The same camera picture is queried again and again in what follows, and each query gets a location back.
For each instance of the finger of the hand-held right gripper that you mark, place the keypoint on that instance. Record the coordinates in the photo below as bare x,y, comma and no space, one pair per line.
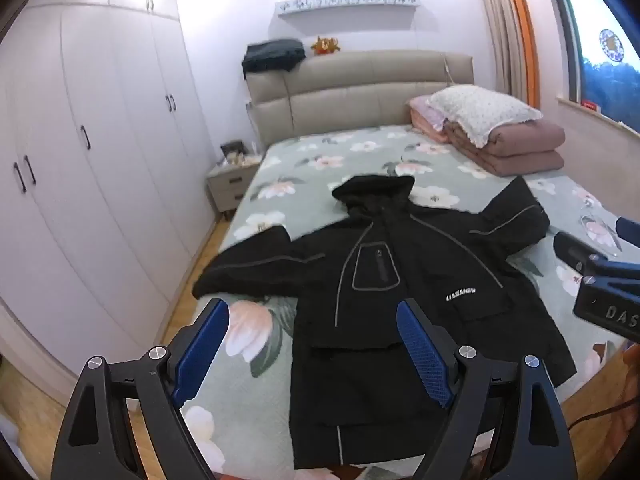
630,232
575,250

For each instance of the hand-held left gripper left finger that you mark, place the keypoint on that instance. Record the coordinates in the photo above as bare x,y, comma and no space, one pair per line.
200,355

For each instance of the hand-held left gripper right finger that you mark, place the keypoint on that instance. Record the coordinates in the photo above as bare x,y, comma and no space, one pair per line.
425,355

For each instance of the black hooded jacket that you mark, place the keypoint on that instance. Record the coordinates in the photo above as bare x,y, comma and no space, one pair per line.
380,320

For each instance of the dark folded clothes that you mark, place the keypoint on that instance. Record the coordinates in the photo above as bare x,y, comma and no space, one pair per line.
272,57

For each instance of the brown folded quilt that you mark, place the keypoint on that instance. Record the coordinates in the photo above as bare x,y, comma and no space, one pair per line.
520,150

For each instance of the small red box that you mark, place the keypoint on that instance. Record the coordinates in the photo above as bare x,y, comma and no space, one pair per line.
591,105

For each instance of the window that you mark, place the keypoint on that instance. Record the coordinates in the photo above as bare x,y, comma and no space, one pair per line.
595,75

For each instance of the white floral pillow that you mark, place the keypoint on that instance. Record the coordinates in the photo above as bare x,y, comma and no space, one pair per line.
480,110

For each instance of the beige nightstand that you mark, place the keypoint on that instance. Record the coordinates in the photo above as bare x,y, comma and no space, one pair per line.
227,185

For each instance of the round window sticker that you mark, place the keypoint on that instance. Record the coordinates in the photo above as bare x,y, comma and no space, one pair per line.
620,46

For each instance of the pink pillow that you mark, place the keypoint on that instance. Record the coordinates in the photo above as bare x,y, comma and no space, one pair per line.
425,120

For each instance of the bed with floral sheet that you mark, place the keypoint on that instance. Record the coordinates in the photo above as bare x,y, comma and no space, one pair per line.
300,170

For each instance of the orange curtain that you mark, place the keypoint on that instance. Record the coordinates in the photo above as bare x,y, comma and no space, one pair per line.
525,45

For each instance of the white wardrobe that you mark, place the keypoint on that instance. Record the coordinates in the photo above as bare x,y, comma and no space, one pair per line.
100,160

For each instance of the beige curtain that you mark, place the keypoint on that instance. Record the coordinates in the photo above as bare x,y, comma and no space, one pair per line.
492,25

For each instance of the beige padded headboard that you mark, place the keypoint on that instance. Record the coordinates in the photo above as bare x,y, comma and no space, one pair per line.
350,90

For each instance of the orange plush toy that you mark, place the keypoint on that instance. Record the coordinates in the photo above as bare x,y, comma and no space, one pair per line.
326,46

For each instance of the white wall shelf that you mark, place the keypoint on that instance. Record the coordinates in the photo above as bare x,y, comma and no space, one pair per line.
345,5

